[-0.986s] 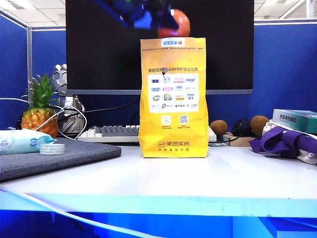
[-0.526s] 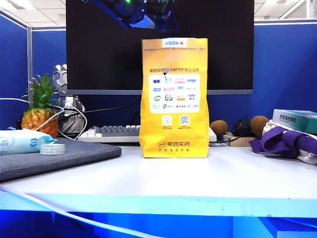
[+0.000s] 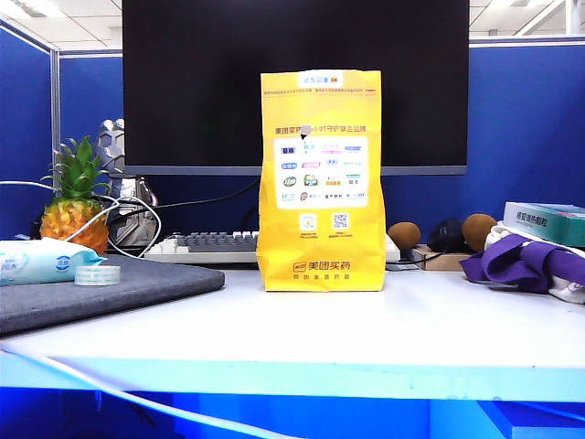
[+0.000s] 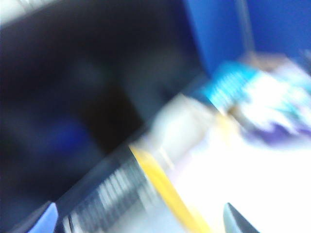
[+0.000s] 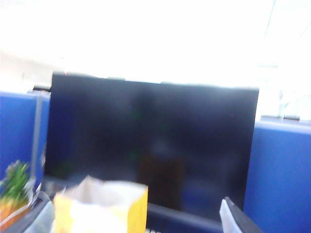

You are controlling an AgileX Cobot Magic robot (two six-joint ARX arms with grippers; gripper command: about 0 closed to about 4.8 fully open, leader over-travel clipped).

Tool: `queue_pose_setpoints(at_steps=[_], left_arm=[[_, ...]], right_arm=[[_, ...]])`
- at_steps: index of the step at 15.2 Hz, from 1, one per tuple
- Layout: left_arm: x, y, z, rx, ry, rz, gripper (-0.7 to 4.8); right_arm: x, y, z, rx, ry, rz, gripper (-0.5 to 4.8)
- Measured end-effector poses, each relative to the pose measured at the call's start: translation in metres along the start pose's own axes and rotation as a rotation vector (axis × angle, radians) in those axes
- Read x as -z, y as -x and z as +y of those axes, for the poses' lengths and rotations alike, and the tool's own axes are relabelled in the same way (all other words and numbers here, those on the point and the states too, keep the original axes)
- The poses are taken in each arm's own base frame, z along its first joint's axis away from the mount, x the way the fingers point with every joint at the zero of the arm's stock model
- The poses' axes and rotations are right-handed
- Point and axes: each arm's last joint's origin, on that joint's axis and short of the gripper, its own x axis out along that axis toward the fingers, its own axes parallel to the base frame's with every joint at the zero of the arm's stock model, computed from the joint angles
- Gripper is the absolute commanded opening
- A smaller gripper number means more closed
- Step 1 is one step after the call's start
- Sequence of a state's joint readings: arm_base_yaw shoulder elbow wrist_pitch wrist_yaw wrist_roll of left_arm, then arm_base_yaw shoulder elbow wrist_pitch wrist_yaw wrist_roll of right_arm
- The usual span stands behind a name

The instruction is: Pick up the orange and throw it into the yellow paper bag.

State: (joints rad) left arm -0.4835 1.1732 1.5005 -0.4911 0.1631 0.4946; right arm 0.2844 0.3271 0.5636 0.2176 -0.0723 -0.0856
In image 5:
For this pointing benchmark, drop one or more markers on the black computer monitor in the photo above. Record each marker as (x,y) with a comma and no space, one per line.
(145,133)

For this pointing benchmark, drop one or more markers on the yellow printed paper bag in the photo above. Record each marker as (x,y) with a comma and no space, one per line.
(97,211)

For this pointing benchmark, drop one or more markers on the gray partition post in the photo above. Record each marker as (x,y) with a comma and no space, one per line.
(37,133)

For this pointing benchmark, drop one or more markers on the small pineapple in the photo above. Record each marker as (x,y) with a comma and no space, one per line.
(14,187)

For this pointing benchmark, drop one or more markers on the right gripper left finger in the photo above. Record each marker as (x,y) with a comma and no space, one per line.
(36,223)

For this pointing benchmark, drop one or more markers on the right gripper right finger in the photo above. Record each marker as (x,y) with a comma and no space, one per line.
(233,221)

